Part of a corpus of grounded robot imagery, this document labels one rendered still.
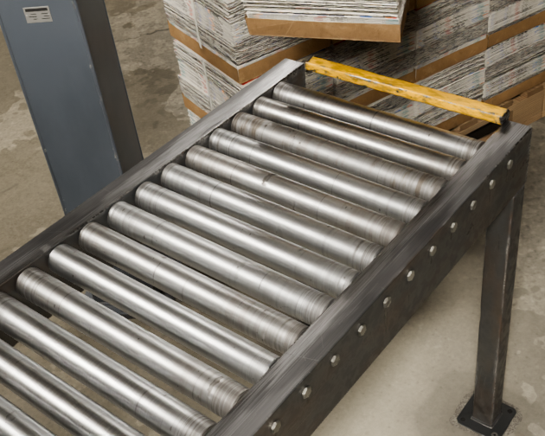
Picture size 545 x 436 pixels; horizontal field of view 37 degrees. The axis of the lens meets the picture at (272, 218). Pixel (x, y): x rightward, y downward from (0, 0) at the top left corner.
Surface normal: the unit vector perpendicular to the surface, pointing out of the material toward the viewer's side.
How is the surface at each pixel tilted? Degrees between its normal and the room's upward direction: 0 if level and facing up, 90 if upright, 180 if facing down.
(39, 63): 90
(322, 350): 0
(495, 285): 90
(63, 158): 90
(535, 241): 0
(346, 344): 90
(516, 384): 0
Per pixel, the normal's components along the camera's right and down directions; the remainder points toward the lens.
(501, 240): -0.62, 0.55
